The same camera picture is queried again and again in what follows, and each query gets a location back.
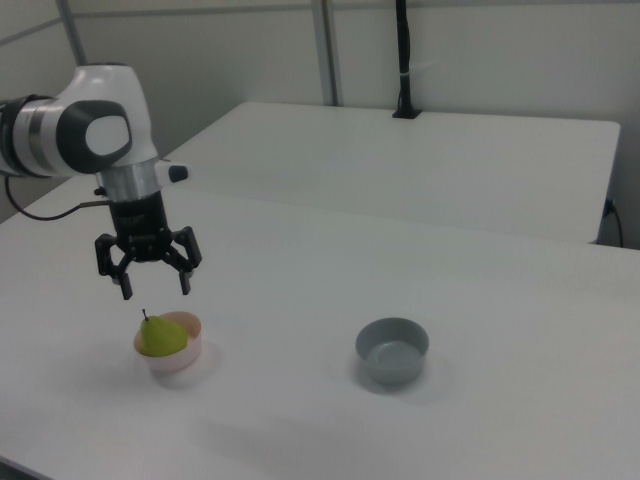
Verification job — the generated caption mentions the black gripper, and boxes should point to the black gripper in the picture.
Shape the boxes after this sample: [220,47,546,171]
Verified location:
[94,191,204,302]

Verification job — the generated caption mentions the green pear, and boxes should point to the green pear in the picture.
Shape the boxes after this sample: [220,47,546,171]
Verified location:
[139,309,191,359]

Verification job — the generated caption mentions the pink bowl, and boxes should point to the pink bowl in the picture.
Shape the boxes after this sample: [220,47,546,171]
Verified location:
[132,310,206,374]

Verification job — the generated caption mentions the grey bowl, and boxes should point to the grey bowl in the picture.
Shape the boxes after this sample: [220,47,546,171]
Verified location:
[354,316,431,386]

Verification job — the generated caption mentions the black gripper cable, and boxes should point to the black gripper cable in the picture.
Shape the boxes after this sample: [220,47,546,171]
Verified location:
[4,174,114,222]

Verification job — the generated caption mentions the grey partition post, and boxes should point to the grey partition post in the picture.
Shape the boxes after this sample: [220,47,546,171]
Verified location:
[310,0,346,107]
[54,0,89,68]

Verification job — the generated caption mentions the black hanging power cable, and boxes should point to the black hanging power cable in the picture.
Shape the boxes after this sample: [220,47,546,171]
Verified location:
[601,198,625,248]

